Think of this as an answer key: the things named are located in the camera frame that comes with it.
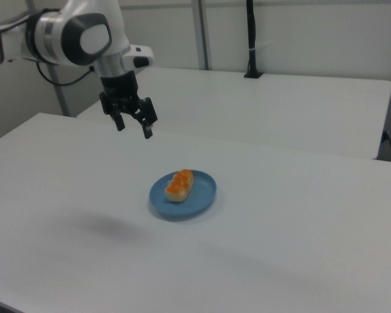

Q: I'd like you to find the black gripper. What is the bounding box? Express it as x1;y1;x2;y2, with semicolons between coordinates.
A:
98;71;158;140

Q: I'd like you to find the orange topped bread roll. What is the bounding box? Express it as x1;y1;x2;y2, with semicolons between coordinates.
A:
164;168;196;203

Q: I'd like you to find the blue oval plate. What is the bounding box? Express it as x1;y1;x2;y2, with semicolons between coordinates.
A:
149;170;218;223

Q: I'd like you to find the white adjacent table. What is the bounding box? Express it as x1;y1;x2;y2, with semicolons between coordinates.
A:
75;67;391;160

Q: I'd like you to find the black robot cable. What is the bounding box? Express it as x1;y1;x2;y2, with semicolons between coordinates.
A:
36;60;96;87

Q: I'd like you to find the grey partition frame post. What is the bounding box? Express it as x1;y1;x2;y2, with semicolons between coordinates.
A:
192;0;213;70

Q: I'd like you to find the black camera stand pole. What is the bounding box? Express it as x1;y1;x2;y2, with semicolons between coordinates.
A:
243;0;264;80

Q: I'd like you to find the black wall power cable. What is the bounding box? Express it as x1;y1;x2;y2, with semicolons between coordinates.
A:
373;130;391;162

